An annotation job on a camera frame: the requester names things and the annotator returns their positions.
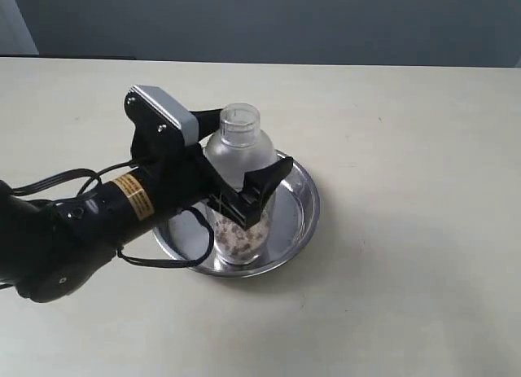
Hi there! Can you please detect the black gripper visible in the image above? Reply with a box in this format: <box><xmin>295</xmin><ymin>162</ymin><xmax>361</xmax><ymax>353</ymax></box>
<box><xmin>129</xmin><ymin>108</ymin><xmax>293</xmax><ymax>229</ymax></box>

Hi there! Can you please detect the round stainless steel plate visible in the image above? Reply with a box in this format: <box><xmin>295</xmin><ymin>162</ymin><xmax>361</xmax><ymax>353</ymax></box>
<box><xmin>152</xmin><ymin>162</ymin><xmax>320</xmax><ymax>278</ymax></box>

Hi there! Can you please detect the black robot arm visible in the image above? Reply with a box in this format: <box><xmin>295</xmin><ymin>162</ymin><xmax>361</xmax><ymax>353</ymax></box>
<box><xmin>1</xmin><ymin>107</ymin><xmax>293</xmax><ymax>303</ymax></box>

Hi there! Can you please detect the clear plastic shaker bottle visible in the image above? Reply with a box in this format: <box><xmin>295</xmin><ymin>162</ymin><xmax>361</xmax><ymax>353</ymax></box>
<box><xmin>204</xmin><ymin>103</ymin><xmax>278</xmax><ymax>265</ymax></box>

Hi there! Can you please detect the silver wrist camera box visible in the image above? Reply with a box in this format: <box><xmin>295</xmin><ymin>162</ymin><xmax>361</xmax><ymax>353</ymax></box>
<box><xmin>129</xmin><ymin>85</ymin><xmax>200</xmax><ymax>146</ymax></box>

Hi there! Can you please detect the black camera cable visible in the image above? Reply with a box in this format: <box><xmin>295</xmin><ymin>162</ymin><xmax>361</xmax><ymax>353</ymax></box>
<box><xmin>7</xmin><ymin>159</ymin><xmax>216</xmax><ymax>269</ymax></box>

